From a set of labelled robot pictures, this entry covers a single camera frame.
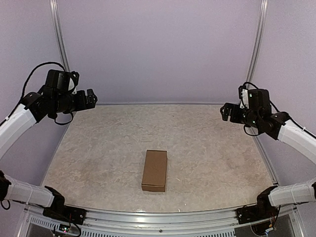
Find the left aluminium frame post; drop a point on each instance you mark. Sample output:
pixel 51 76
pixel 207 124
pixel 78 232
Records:
pixel 58 33

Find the aluminium frame post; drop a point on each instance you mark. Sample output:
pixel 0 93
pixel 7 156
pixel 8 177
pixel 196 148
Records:
pixel 258 40
pixel 58 33

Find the brown cardboard box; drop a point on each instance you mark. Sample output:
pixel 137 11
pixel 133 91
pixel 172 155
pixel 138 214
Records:
pixel 155 171

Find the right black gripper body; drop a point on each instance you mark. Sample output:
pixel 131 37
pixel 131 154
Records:
pixel 236 117

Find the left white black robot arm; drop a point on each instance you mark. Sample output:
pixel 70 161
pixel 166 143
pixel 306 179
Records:
pixel 57 95

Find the right aluminium frame post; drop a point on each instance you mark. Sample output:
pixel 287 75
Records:
pixel 258 40

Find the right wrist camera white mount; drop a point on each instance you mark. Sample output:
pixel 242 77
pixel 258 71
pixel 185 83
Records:
pixel 243 95

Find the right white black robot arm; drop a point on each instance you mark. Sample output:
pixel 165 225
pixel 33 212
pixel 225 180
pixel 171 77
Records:
pixel 255 110

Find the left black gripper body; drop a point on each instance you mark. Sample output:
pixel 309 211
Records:
pixel 79 105

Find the front aluminium rail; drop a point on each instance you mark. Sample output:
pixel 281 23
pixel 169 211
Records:
pixel 214 223

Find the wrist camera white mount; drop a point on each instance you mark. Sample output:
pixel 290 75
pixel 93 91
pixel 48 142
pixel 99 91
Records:
pixel 73 81
pixel 243 95

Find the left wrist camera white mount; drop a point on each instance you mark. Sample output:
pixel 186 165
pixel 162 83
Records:
pixel 73 81

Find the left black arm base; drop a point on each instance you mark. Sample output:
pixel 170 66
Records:
pixel 59 211

